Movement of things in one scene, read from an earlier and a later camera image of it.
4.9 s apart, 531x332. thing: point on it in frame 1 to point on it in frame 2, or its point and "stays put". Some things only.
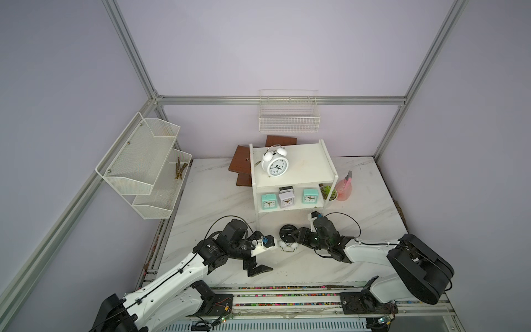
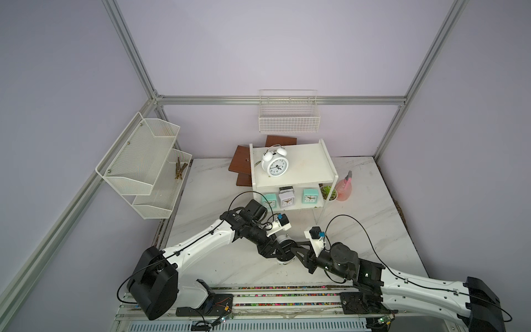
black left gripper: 256,270 to 271,246
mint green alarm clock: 269,201 stays put
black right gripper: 303,237 to 309,259
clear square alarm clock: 286,195 stays put
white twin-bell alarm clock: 275,162 stays put
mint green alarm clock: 310,196 stays put
